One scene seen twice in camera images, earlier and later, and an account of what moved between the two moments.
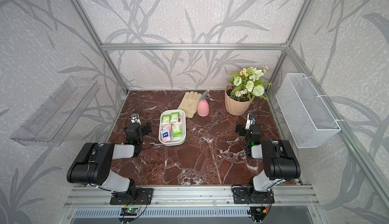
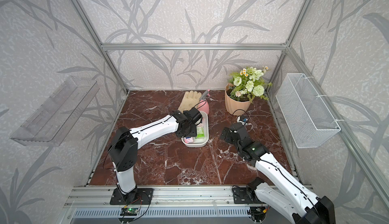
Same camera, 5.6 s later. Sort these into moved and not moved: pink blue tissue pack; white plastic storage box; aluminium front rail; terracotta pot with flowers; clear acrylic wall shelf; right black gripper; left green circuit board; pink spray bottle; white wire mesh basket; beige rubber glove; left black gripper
Moved: left black gripper; white plastic storage box; pink blue tissue pack; right black gripper
Not moved: aluminium front rail; terracotta pot with flowers; white wire mesh basket; left green circuit board; pink spray bottle; beige rubber glove; clear acrylic wall shelf
